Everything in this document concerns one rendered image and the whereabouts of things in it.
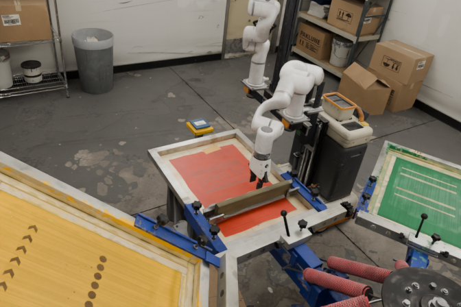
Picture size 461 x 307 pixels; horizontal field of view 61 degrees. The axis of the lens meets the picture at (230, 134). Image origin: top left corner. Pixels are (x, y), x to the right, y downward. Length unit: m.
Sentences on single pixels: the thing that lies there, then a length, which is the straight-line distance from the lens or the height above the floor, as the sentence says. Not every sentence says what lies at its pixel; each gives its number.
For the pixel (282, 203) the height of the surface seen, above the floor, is 0.96.
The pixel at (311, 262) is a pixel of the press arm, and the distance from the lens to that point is 1.64.
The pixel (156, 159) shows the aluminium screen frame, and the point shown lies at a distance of 2.10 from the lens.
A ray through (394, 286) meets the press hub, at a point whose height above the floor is 1.31.
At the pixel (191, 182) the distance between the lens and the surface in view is 2.01.
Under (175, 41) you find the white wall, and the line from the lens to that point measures 5.55.
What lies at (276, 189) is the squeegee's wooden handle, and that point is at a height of 1.05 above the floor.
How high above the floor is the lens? 2.25
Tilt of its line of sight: 33 degrees down
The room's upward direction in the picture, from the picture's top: 7 degrees clockwise
